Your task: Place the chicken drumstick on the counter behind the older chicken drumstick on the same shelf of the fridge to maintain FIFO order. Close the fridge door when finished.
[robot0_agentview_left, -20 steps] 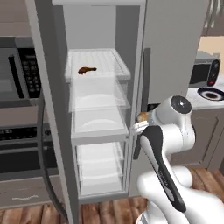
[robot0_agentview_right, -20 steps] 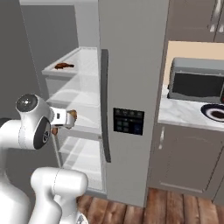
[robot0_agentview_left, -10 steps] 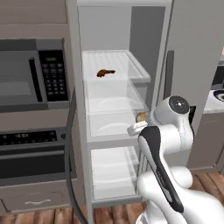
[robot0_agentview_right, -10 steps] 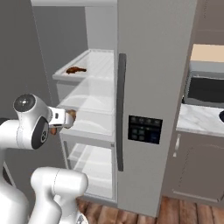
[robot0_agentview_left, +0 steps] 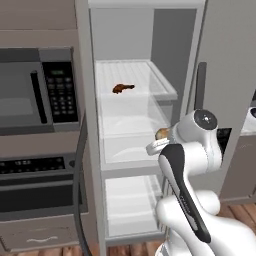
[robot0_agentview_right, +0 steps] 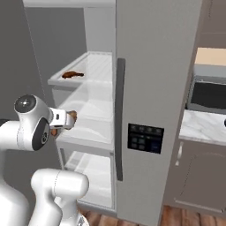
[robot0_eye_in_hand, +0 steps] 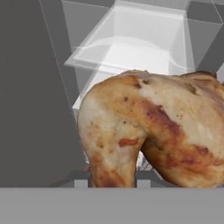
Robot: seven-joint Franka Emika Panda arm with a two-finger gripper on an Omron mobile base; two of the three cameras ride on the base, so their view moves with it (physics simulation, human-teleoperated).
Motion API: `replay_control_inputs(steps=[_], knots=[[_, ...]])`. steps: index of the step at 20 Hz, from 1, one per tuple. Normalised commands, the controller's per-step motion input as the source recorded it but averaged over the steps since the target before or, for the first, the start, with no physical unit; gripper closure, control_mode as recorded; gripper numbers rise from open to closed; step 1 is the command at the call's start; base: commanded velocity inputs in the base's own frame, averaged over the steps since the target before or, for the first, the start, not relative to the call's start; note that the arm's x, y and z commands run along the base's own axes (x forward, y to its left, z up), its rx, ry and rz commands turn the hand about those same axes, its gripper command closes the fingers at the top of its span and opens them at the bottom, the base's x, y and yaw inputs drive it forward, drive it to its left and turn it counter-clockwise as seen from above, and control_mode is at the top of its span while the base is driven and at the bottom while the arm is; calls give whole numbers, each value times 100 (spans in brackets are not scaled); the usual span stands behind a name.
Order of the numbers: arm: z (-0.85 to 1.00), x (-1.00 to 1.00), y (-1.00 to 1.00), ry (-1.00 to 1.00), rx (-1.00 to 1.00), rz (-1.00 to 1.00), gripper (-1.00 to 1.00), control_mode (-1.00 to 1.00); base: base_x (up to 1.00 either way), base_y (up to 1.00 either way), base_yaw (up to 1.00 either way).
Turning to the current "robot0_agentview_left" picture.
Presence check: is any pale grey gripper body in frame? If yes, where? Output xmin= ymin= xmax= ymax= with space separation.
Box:
xmin=145 ymin=138 xmax=176 ymax=157

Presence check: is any tan chicken drumstick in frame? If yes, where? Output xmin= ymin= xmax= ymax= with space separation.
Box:
xmin=154 ymin=127 xmax=172 ymax=141

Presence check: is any clear fridge drawer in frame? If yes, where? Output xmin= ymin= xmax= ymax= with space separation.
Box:
xmin=98 ymin=94 xmax=175 ymax=165

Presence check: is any white large fridge drawer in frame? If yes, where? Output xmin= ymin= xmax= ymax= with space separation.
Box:
xmin=104 ymin=174 xmax=168 ymax=238

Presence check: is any brown chicken drumstick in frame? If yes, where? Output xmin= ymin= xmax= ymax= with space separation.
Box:
xmin=111 ymin=83 xmax=136 ymax=95

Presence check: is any white glass fridge shelf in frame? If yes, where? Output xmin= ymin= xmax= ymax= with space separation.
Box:
xmin=94 ymin=59 xmax=179 ymax=102

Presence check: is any grey fridge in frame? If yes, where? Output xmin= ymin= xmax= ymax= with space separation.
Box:
xmin=74 ymin=0 xmax=208 ymax=256

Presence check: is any grey fridge door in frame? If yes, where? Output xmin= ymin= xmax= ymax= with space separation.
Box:
xmin=185 ymin=0 xmax=256 ymax=205

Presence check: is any beige base cupboard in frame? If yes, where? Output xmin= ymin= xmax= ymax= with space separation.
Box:
xmin=219 ymin=133 xmax=256 ymax=205

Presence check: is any dark curved bar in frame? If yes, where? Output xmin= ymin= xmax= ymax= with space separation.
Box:
xmin=72 ymin=111 xmax=94 ymax=256

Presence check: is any grey built-in oven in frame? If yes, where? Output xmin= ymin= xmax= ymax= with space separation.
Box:
xmin=0 ymin=152 xmax=89 ymax=222

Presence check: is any beige drawer front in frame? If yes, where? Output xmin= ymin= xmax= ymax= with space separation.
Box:
xmin=0 ymin=214 xmax=84 ymax=254

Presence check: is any grey microwave oven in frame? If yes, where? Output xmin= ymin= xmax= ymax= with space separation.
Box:
xmin=0 ymin=46 xmax=82 ymax=136

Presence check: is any dark fridge door handle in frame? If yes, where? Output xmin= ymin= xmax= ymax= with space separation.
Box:
xmin=195 ymin=61 xmax=208 ymax=111

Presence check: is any black microwave door handle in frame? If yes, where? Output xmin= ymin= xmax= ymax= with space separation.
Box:
xmin=29 ymin=70 xmax=49 ymax=125

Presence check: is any silver wavy drawer handle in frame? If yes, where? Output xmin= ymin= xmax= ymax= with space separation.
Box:
xmin=25 ymin=235 xmax=60 ymax=244

